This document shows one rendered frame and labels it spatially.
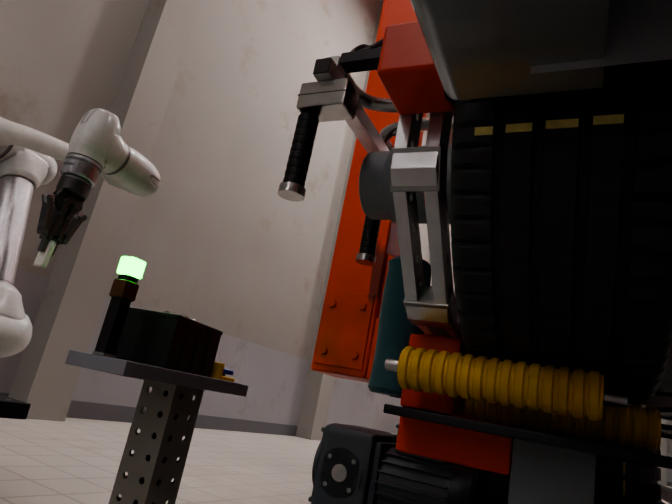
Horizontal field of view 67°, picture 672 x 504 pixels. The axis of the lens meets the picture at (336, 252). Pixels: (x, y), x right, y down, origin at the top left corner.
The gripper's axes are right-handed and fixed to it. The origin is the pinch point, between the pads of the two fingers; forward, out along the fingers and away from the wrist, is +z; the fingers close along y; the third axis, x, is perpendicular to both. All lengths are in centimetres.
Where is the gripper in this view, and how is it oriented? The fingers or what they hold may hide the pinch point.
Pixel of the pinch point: (44, 253)
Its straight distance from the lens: 144.1
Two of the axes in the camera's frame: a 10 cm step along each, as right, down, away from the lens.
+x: 9.2, 0.9, -3.7
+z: -2.2, 9.2, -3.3
